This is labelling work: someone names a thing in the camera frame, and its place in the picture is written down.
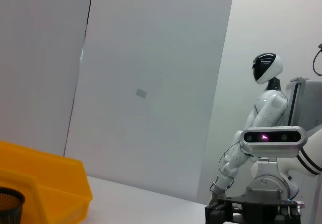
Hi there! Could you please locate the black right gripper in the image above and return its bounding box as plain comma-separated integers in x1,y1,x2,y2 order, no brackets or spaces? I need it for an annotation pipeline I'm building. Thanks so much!
217,195,302,224

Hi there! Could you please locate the grey humanoid robot gripper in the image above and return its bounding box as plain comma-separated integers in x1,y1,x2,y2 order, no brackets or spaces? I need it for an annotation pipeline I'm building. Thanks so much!
204,181,227,224

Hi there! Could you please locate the black mesh pen cup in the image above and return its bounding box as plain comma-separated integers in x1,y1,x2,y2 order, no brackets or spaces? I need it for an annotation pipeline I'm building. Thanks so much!
0,186,26,224

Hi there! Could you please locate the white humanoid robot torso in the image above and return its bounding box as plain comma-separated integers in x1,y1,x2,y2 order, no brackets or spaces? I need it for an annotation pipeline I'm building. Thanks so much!
245,53,289,129

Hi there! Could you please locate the yellow plastic storage bin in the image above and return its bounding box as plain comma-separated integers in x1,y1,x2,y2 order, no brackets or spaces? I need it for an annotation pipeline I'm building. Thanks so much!
0,140,93,224

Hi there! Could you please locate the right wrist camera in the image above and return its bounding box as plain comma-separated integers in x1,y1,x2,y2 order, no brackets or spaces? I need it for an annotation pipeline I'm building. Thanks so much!
240,125,308,159

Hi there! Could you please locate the blue cable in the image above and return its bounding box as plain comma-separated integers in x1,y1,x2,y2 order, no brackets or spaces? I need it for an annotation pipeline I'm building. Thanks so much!
288,82,301,124

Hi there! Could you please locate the black hanging cable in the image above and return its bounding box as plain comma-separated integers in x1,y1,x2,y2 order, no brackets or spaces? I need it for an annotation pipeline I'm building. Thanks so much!
312,42,322,78

